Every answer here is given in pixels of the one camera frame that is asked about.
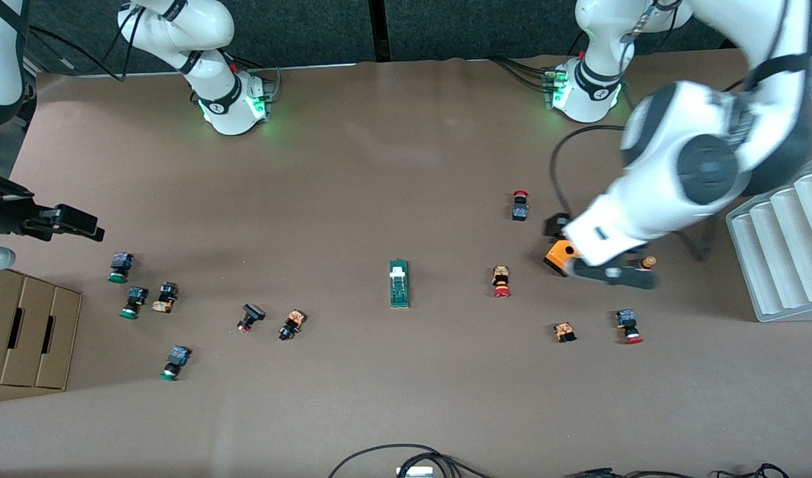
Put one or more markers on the orange button enclosure box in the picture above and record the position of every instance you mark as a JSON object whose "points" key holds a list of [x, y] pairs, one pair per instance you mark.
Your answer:
{"points": [[557, 255]]}

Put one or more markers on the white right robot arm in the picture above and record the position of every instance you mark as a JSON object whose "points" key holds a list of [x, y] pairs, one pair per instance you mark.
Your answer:
{"points": [[213, 20]]}

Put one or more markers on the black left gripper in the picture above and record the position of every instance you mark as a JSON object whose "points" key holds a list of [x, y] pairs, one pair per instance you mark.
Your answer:
{"points": [[557, 226]]}

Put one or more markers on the red push button blue block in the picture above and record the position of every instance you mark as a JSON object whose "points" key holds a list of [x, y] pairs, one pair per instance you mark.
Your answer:
{"points": [[520, 212], [626, 318]]}

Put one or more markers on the red mushroom button orange block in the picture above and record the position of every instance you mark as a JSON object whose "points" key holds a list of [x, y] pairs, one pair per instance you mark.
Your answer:
{"points": [[500, 275]]}

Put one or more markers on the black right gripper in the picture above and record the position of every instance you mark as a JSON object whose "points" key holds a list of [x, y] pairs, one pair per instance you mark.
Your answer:
{"points": [[7, 216]]}

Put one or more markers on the green load switch white lever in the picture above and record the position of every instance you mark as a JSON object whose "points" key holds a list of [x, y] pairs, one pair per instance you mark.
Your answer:
{"points": [[400, 292]]}

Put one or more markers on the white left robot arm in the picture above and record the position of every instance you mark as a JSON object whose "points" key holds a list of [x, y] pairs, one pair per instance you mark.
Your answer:
{"points": [[645, 212]]}

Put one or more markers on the grey ribbed plastic tray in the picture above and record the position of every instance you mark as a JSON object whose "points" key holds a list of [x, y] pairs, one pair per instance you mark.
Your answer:
{"points": [[777, 265]]}

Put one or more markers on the brown cardboard box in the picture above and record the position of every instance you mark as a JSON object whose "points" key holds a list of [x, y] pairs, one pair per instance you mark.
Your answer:
{"points": [[27, 332]]}

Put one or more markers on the black square push button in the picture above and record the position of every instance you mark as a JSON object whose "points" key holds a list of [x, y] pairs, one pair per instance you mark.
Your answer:
{"points": [[253, 311]]}

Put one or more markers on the small white device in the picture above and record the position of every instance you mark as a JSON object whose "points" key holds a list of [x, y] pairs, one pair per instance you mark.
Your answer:
{"points": [[413, 472]]}

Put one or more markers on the orange contact block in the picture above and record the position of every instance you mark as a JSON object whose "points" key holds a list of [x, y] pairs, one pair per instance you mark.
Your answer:
{"points": [[564, 330]]}

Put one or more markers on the red orange small knob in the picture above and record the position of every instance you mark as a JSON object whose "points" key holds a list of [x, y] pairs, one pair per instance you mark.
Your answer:
{"points": [[650, 261]]}

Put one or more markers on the black selector switch orange block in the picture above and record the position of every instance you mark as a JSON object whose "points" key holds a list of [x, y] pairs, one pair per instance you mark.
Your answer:
{"points": [[293, 322], [166, 292]]}

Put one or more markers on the green mushroom push button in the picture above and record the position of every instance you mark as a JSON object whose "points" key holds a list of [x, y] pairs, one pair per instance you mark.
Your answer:
{"points": [[137, 294], [121, 260], [178, 355]]}

